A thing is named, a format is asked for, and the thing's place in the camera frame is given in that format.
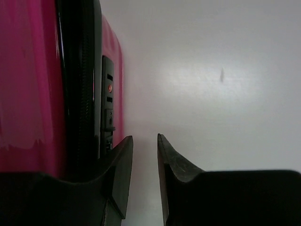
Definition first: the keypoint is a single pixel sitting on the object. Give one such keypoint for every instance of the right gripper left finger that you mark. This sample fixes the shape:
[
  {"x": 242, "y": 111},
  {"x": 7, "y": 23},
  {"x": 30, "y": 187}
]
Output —
[{"x": 38, "y": 199}]

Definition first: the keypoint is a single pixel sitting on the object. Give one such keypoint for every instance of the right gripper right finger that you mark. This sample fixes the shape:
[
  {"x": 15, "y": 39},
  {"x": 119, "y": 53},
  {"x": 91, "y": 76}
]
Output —
[{"x": 193, "y": 197}]

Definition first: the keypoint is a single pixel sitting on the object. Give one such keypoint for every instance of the pink and teal kids suitcase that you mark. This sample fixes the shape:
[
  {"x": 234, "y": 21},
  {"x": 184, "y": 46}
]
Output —
[{"x": 61, "y": 87}]

